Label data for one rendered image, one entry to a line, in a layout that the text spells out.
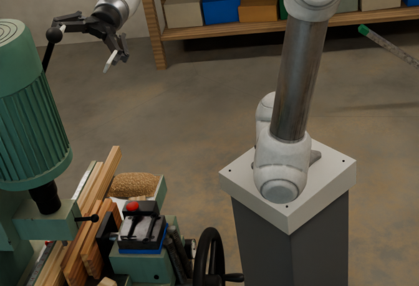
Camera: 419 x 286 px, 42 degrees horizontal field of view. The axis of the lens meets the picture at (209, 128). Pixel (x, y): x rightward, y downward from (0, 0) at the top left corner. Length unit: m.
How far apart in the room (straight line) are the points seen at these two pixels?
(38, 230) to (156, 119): 2.30
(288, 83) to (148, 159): 1.89
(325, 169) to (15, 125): 1.09
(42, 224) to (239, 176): 0.79
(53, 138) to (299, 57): 0.62
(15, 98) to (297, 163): 0.81
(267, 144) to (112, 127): 2.15
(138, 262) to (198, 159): 1.87
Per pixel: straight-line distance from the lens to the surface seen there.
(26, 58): 1.07
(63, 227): 1.30
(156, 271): 1.31
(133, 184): 1.54
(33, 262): 1.62
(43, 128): 1.13
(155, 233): 1.27
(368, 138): 3.19
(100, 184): 1.56
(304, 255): 1.97
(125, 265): 1.32
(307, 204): 1.77
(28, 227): 1.34
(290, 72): 1.41
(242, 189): 1.84
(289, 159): 1.53
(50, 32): 1.20
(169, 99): 3.74
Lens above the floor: 1.87
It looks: 34 degrees down
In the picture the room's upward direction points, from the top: 10 degrees counter-clockwise
